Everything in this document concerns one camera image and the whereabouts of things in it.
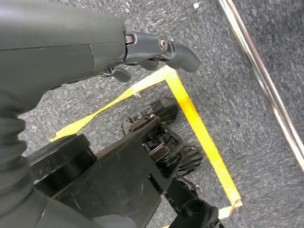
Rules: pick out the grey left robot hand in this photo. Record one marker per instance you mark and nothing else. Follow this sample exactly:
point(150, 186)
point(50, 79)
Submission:
point(59, 47)

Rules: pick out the steel top workbench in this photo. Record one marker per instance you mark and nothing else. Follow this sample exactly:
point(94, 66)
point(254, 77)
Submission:
point(262, 75)

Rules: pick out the black robot leg assembly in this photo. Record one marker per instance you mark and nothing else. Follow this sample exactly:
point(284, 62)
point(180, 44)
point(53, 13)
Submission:
point(118, 176)

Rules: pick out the small white scrap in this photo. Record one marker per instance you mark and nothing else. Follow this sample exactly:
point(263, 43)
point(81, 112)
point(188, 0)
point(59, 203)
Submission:
point(196, 5)

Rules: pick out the yellow floor tape square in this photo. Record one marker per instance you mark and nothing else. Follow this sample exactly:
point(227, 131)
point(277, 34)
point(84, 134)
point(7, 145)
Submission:
point(201, 135)

